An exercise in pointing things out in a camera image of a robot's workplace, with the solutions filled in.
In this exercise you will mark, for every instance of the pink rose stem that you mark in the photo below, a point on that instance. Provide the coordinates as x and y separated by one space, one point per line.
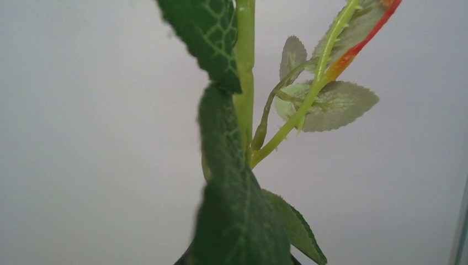
239 222

